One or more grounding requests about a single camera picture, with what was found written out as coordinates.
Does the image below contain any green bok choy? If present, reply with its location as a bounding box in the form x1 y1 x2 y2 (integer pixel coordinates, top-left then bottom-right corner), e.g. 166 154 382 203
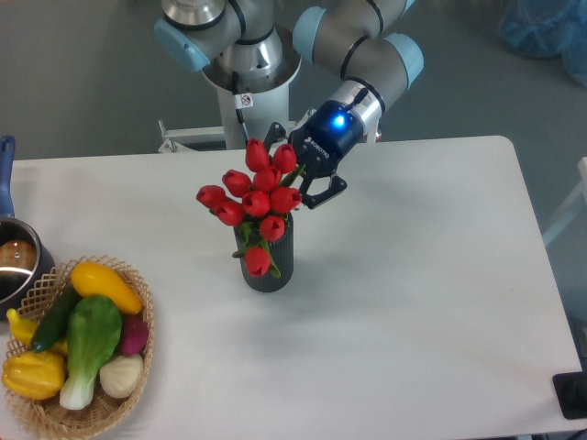
60 295 122 411

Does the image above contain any woven wicker basket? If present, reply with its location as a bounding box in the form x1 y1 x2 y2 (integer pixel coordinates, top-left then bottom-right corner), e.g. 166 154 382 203
5 256 155 439

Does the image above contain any red tulip bouquet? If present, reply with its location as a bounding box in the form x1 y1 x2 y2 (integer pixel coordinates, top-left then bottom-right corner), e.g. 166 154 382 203
195 138 307 279

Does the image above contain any black device at edge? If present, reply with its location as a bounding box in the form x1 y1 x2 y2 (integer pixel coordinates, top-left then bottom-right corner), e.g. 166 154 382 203
552 371 586 420

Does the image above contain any dark green cucumber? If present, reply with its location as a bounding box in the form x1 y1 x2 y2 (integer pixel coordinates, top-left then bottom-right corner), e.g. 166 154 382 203
30 284 82 353

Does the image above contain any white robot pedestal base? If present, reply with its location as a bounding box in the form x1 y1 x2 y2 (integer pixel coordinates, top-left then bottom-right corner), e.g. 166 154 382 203
157 25 384 155

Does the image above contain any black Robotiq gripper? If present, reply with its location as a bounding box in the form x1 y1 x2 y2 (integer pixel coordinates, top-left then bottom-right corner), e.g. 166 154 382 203
263 100 364 210

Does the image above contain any yellow bell pepper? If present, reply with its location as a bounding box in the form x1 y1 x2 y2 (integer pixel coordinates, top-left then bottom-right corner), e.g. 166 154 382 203
2 351 65 400

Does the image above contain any yellow squash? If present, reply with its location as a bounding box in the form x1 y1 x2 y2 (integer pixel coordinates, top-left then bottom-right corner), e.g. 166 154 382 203
71 261 143 315

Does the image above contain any dark ribbed cylindrical vase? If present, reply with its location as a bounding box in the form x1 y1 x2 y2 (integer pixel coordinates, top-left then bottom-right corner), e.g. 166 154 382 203
233 214 294 292

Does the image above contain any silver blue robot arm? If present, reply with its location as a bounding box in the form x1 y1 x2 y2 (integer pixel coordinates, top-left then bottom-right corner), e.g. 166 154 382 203
154 1 424 208

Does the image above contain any white frame at right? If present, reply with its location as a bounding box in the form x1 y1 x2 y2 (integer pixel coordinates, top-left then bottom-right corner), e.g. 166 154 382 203
542 157 586 247

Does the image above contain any blue handled saucepan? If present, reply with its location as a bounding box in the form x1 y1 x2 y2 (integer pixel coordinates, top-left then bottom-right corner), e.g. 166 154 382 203
1 135 54 321

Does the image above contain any small yellow gourd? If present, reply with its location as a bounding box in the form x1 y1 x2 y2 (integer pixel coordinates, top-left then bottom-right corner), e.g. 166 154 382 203
6 308 68 357

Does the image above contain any blue plastic bag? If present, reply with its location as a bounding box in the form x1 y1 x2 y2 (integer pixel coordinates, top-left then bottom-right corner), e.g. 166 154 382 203
499 1 586 86

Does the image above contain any white garlic bulb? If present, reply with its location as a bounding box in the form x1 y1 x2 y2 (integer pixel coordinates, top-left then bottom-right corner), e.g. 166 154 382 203
99 354 143 399

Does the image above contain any purple radish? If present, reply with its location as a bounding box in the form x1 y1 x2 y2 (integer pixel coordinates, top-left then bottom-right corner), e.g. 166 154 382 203
118 315 149 356

